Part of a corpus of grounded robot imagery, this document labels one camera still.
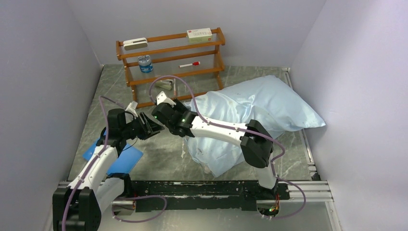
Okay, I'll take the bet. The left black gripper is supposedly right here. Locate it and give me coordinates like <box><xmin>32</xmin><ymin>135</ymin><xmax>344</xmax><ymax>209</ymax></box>
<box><xmin>121</xmin><ymin>112</ymin><xmax>164</xmax><ymax>141</ymax></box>

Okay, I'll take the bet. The light blue pillowcase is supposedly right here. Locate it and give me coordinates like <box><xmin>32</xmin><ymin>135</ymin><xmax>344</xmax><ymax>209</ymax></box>
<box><xmin>184</xmin><ymin>75</ymin><xmax>326</xmax><ymax>177</ymax></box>

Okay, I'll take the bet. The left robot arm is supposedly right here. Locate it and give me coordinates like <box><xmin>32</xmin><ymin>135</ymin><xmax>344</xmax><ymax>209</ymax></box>
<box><xmin>52</xmin><ymin>108</ymin><xmax>164</xmax><ymax>231</ymax></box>

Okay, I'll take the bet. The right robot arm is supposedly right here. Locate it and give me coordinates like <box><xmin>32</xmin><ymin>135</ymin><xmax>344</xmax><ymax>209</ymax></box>
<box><xmin>152</xmin><ymin>95</ymin><xmax>279</xmax><ymax>199</ymax></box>

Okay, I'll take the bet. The small stapler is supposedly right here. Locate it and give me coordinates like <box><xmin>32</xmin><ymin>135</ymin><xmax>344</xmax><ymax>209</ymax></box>
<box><xmin>154</xmin><ymin>80</ymin><xmax>172</xmax><ymax>90</ymax></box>

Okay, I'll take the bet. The blue flat board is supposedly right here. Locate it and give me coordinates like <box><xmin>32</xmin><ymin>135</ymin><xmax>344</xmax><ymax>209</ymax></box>
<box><xmin>83</xmin><ymin>139</ymin><xmax>144</xmax><ymax>176</ymax></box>

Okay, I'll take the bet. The wooden shelf rack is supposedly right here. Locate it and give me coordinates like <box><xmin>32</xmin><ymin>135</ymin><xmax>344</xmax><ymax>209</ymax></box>
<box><xmin>115</xmin><ymin>27</ymin><xmax>226</xmax><ymax>108</ymax></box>

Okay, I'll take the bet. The red capped white marker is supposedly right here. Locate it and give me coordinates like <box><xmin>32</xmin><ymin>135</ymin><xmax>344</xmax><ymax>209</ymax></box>
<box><xmin>179</xmin><ymin>61</ymin><xmax>201</xmax><ymax>68</ymax></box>

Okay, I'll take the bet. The white box with red label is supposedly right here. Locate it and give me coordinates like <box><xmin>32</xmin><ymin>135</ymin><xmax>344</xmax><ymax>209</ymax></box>
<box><xmin>187</xmin><ymin>28</ymin><xmax>212</xmax><ymax>44</ymax></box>

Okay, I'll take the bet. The white eraser block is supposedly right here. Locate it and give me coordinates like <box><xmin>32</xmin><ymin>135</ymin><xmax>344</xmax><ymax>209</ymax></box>
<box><xmin>123</xmin><ymin>38</ymin><xmax>148</xmax><ymax>51</ymax></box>

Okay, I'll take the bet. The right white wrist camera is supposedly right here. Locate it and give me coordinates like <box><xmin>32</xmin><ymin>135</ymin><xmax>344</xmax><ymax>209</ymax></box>
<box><xmin>156</xmin><ymin>91</ymin><xmax>176</xmax><ymax>107</ymax></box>

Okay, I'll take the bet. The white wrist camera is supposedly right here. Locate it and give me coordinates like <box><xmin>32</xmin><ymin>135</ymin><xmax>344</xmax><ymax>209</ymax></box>
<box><xmin>125</xmin><ymin>101</ymin><xmax>138</xmax><ymax>118</ymax></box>
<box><xmin>156</xmin><ymin>91</ymin><xmax>176</xmax><ymax>107</ymax></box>

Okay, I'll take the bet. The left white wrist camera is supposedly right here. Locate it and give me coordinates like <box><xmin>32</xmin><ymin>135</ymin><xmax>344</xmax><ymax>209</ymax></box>
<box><xmin>125</xmin><ymin>101</ymin><xmax>138</xmax><ymax>118</ymax></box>

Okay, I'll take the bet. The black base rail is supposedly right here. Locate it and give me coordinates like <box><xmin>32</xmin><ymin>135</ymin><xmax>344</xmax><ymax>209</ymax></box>
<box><xmin>132</xmin><ymin>180</ymin><xmax>290</xmax><ymax>211</ymax></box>

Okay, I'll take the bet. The aluminium table edge rail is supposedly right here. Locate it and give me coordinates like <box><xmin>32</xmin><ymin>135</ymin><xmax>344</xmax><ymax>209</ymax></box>
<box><xmin>282</xmin><ymin>67</ymin><xmax>343</xmax><ymax>231</ymax></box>

